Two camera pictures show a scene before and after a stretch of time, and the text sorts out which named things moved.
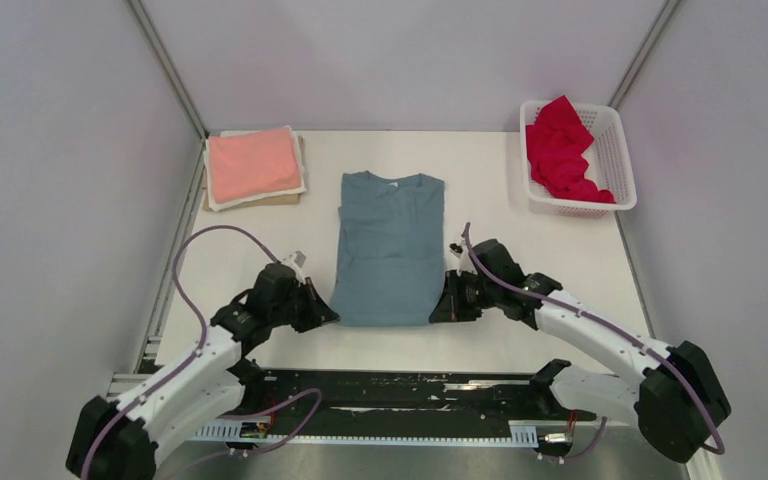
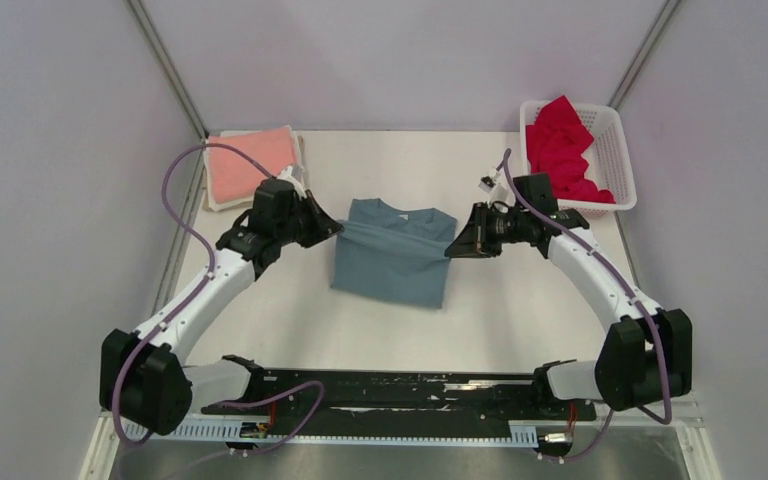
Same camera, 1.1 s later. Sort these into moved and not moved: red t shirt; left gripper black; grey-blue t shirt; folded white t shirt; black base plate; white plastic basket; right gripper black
Moved: right gripper black; left gripper black; grey-blue t shirt
Not moved: white plastic basket; red t shirt; black base plate; folded white t shirt
